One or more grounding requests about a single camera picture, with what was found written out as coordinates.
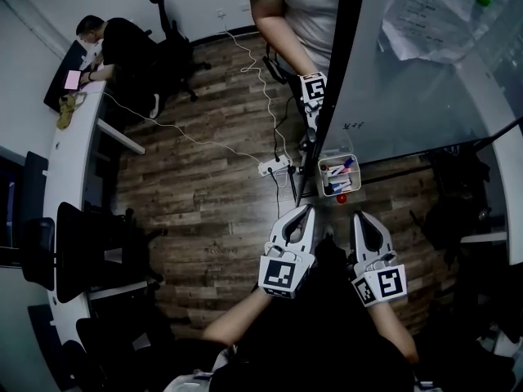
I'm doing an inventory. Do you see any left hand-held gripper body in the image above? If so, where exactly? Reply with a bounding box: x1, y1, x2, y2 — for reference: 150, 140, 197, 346
257, 243, 315, 301

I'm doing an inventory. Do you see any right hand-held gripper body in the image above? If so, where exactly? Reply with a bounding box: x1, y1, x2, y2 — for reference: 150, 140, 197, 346
351, 251, 409, 309

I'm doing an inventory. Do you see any pile of colourful marker pens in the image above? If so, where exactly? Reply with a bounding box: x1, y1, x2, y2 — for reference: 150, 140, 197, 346
320, 157, 355, 195

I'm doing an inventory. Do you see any person's left forearm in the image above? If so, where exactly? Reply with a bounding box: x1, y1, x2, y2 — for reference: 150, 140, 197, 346
200, 287, 270, 346

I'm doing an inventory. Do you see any person's right forearm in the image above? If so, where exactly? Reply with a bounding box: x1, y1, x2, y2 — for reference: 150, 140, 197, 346
367, 302, 420, 365

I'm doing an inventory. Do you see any black-framed glass whiteboard on stand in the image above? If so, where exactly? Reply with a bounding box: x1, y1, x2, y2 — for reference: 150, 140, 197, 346
293, 0, 523, 207

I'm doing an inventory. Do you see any white power strip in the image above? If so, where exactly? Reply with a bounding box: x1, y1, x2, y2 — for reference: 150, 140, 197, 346
257, 157, 293, 178

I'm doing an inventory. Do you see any white plastic holder box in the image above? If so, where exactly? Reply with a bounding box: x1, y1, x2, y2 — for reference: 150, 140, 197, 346
317, 153, 363, 198

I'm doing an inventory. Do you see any person's black clothing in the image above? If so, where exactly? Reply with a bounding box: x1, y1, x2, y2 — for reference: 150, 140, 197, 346
163, 234, 418, 392

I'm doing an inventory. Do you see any black backpack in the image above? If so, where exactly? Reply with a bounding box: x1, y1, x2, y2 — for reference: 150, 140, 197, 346
410, 149, 494, 269

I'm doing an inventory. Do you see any white side desk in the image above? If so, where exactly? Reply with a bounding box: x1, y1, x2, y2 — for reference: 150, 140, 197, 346
459, 47, 523, 265

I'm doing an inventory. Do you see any black office chair with headrest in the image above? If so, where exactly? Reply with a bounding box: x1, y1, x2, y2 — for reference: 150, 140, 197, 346
147, 0, 212, 104

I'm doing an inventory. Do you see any curved white desk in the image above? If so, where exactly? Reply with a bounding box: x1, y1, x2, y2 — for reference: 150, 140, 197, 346
42, 78, 147, 349

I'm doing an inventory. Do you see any crumpled white paper sheet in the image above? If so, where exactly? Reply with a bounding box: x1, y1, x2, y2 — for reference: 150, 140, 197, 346
378, 0, 516, 65

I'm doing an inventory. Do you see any beige cloth bag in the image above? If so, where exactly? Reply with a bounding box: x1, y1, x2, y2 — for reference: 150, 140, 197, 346
56, 91, 88, 131

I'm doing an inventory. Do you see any dark grey desk divider panel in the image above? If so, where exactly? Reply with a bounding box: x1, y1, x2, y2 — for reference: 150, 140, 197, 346
27, 304, 69, 387
23, 150, 50, 220

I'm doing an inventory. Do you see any black laptop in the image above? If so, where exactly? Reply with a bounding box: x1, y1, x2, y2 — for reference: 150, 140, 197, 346
43, 39, 103, 114

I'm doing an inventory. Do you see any dark framed window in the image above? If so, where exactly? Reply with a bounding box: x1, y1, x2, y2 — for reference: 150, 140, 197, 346
0, 155, 25, 267

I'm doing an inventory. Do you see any black power cable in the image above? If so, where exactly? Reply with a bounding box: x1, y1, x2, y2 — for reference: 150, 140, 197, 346
274, 171, 287, 220
272, 96, 297, 163

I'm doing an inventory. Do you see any long thin white cable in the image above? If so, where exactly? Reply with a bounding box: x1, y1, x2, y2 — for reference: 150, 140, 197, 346
100, 90, 262, 165

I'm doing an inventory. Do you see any wavy white cable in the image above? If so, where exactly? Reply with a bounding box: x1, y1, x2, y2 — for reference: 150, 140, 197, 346
220, 18, 293, 163

